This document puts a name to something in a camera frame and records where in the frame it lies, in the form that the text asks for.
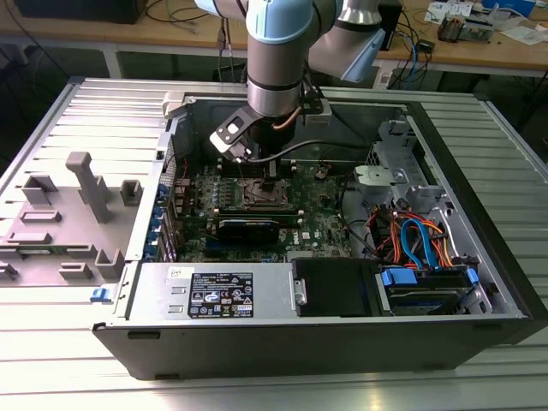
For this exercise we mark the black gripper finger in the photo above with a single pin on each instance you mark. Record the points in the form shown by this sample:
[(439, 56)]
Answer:
[(272, 177)]

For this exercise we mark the square silver CPU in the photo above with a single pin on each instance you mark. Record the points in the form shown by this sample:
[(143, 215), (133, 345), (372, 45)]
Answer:
[(259, 193)]

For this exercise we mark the thin metal locking lever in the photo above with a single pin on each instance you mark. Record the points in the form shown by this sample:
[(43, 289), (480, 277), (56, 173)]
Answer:
[(242, 174)]

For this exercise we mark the silver pale blue robot arm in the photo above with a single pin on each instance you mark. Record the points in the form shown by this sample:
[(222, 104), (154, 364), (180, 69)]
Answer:
[(274, 73)]

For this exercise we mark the black RAM slot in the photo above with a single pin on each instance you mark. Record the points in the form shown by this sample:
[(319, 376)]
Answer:
[(289, 162), (252, 171)]

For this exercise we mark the green RAM stick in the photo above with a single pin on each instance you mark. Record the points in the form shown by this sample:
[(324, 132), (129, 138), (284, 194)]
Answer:
[(257, 211)]

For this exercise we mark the green motherboard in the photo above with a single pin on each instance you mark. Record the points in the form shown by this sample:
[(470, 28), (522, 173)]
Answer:
[(317, 214)]

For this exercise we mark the black graphics card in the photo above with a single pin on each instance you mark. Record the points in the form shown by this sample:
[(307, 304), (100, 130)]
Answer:
[(248, 231)]

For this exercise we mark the silver metal drive cage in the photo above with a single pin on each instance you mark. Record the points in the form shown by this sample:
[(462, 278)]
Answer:
[(377, 177)]

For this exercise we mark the blue disk carrier with disk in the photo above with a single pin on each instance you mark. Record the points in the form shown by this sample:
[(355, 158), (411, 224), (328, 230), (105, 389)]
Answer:
[(398, 278)]

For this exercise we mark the black computer tower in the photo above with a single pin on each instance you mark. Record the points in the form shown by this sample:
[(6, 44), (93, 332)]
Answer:
[(391, 25)]

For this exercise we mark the silver power supply unit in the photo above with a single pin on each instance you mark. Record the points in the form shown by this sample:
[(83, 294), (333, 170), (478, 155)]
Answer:
[(154, 295)]

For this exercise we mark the black and silver PC case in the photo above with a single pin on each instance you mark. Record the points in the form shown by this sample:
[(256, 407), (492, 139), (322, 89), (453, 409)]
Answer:
[(257, 351)]

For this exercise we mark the small black adapter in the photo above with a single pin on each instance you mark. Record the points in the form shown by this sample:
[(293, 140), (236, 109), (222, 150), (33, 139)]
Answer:
[(427, 45)]

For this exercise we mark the copper coil heatsink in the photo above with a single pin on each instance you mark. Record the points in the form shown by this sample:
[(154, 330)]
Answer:
[(448, 29)]

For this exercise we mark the small blue plastic clip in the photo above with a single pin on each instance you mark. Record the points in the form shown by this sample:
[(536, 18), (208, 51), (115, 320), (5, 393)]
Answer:
[(100, 294)]

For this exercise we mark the long wooden desk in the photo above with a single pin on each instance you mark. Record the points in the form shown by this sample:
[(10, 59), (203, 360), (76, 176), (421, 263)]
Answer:
[(471, 53)]

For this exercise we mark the grey plastic parts rack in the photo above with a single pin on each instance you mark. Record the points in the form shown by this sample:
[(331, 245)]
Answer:
[(64, 240)]

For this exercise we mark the printed leaflet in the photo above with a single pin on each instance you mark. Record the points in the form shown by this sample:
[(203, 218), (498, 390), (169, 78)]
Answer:
[(449, 8)]

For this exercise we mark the large black box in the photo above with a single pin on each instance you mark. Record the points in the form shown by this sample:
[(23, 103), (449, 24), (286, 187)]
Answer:
[(85, 10)]

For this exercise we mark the grey electronic device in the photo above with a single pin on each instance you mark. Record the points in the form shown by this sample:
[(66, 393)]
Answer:
[(477, 27)]

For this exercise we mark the white paper sheet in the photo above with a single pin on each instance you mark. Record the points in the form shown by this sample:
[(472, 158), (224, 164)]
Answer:
[(524, 35)]

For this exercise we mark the blue flat box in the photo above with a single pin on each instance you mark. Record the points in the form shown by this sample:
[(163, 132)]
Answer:
[(509, 4)]

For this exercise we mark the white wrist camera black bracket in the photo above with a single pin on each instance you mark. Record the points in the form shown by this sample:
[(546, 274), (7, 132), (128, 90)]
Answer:
[(229, 132)]

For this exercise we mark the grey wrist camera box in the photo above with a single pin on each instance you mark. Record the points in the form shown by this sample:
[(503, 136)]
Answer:
[(320, 115)]

